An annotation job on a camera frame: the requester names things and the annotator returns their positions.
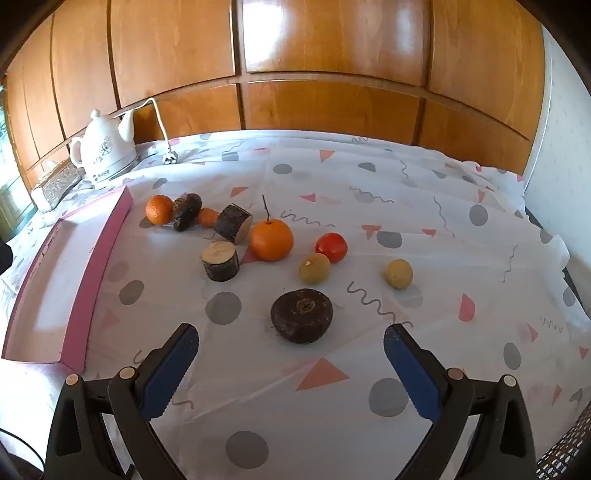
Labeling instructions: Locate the white kettle power cord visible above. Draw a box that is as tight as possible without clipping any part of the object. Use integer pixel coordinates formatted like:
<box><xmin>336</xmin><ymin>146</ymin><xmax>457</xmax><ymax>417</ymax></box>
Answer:
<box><xmin>121</xmin><ymin>97</ymin><xmax>172</xmax><ymax>155</ymax></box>

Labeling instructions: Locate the small mandarin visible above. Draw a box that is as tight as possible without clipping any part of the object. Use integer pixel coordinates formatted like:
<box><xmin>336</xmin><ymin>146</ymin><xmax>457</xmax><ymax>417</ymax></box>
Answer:
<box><xmin>145</xmin><ymin>195</ymin><xmax>176</xmax><ymax>226</ymax></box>

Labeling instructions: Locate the dark sugarcane piece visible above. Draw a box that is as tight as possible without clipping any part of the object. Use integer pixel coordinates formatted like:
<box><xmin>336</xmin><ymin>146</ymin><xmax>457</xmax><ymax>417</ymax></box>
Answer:
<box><xmin>213</xmin><ymin>203</ymin><xmax>254</xmax><ymax>244</ymax></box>
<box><xmin>200</xmin><ymin>240</ymin><xmax>240</xmax><ymax>282</ymax></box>

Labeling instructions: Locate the thin black cable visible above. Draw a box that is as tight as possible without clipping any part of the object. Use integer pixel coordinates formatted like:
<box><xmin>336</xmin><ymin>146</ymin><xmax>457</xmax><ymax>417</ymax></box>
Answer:
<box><xmin>0</xmin><ymin>427</ymin><xmax>47</xmax><ymax>467</ymax></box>

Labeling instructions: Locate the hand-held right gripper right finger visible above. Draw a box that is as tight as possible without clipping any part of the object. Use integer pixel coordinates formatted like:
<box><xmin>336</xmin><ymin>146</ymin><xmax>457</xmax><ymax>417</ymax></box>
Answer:
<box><xmin>383</xmin><ymin>323</ymin><xmax>539</xmax><ymax>480</ymax></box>

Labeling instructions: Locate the yellow-brown longan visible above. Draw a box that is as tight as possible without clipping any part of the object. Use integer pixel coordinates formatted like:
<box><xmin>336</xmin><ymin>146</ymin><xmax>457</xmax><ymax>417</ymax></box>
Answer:
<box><xmin>385</xmin><ymin>258</ymin><xmax>414</xmax><ymax>290</ymax></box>
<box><xmin>298</xmin><ymin>252</ymin><xmax>332</xmax><ymax>285</ymax></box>

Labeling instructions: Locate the red tomato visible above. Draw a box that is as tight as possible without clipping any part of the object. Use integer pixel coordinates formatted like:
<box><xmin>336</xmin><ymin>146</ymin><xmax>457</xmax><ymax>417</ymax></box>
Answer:
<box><xmin>315</xmin><ymin>232</ymin><xmax>348</xmax><ymax>264</ymax></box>

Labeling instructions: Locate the white ceramic electric kettle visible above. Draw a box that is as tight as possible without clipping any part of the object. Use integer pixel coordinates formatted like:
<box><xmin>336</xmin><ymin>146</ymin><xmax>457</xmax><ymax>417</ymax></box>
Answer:
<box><xmin>69</xmin><ymin>109</ymin><xmax>138</xmax><ymax>190</ymax></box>

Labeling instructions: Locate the perforated chair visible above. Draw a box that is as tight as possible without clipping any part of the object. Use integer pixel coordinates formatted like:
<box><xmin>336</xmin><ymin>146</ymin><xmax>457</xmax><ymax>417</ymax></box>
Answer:
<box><xmin>536</xmin><ymin>406</ymin><xmax>591</xmax><ymax>480</ymax></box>

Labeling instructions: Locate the wooden wardrobe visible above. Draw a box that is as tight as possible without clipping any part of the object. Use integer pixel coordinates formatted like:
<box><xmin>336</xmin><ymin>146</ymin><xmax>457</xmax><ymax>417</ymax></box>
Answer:
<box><xmin>0</xmin><ymin>0</ymin><xmax>548</xmax><ymax>195</ymax></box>

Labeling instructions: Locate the dark elongated water chestnut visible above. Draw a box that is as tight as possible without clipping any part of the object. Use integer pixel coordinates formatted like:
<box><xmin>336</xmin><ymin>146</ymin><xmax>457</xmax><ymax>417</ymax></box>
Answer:
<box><xmin>172</xmin><ymin>193</ymin><xmax>203</xmax><ymax>232</ymax></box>

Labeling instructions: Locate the round dark water chestnut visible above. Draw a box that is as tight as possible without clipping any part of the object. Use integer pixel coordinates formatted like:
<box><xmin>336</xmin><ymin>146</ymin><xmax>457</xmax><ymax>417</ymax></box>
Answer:
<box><xmin>270</xmin><ymin>288</ymin><xmax>334</xmax><ymax>345</ymax></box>

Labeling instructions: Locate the pink shallow box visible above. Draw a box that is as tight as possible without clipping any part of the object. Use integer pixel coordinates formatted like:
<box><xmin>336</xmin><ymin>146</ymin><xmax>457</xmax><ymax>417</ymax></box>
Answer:
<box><xmin>0</xmin><ymin>187</ymin><xmax>134</xmax><ymax>374</ymax></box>

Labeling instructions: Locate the white patterned tablecloth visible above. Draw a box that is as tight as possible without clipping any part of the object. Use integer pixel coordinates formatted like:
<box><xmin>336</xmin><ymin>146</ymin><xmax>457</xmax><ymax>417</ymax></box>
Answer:
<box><xmin>0</xmin><ymin>129</ymin><xmax>591</xmax><ymax>480</ymax></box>

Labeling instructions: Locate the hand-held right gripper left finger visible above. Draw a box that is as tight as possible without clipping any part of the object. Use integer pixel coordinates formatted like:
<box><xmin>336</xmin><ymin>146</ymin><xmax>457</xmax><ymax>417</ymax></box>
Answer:
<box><xmin>44</xmin><ymin>323</ymin><xmax>200</xmax><ymax>480</ymax></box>

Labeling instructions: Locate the large orange with stem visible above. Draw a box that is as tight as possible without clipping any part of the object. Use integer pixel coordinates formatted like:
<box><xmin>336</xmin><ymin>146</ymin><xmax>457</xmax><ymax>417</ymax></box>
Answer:
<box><xmin>249</xmin><ymin>194</ymin><xmax>295</xmax><ymax>262</ymax></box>

